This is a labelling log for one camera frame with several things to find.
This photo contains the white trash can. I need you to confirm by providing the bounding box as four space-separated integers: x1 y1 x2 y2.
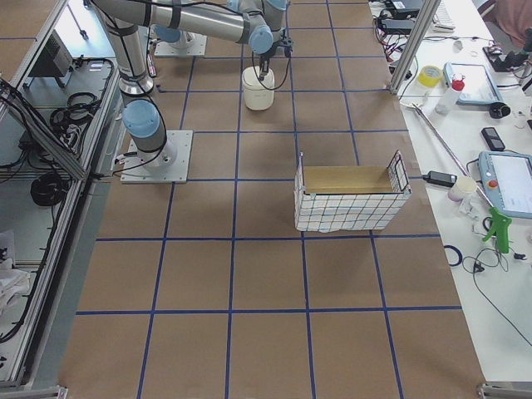
242 66 275 111

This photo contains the grid patterned cardboard box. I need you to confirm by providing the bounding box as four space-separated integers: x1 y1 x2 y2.
294 151 411 233

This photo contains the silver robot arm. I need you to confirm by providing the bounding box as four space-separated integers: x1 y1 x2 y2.
93 1 291 170
150 1 286 54

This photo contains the black phone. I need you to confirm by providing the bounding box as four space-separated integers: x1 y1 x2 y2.
481 127 505 152

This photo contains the clear bottle red cap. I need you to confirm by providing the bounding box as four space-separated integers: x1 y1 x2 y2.
435 75 466 116

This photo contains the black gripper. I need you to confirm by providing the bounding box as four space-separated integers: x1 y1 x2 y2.
259 37 293 81

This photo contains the blue teach pendant far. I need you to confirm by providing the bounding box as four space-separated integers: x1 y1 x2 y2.
443 62 503 106

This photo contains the yellow tape roll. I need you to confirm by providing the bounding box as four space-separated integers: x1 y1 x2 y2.
417 65 443 88

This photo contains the green handled grabber tool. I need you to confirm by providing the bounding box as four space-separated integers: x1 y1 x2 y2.
409 103 512 254

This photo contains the aluminium frame post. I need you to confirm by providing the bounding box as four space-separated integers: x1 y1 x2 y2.
388 0 441 95

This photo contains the white paper cup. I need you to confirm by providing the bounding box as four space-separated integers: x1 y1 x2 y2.
447 175 477 202

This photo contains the blue teach pendant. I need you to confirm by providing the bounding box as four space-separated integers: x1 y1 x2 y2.
478 151 532 219
443 62 503 106

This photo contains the black power adapter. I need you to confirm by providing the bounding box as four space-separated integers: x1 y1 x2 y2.
422 170 457 188

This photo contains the blue teach pendant near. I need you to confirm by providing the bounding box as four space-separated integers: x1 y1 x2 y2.
478 151 532 219

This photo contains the blue tape ring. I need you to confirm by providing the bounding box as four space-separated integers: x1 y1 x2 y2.
442 244 464 267

